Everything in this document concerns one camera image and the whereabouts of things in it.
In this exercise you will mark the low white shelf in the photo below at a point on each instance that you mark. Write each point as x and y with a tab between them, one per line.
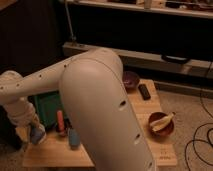
155	62

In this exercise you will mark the banana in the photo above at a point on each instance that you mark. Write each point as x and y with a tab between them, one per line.
161	123

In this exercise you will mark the blue plastic cup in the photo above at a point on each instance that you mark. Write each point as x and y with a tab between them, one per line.
73	138

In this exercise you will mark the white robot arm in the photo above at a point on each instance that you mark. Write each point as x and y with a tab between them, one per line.
95	100

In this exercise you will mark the white paper cup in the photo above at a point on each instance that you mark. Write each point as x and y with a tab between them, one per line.
44	136

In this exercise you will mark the black remote control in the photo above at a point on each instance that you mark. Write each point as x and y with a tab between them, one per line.
144	92

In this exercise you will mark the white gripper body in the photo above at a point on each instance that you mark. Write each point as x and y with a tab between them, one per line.
30	119

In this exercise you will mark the brown bowl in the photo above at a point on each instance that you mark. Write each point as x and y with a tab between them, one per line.
164	132

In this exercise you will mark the metal lamp pole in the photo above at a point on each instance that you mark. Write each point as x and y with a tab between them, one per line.
72	36

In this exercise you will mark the purple bowl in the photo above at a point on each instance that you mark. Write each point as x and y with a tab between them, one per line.
130	80

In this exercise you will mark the green plastic tray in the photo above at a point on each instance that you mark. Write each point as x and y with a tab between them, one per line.
47	105

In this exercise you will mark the orange carrot toy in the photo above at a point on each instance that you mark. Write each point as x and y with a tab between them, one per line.
60	121

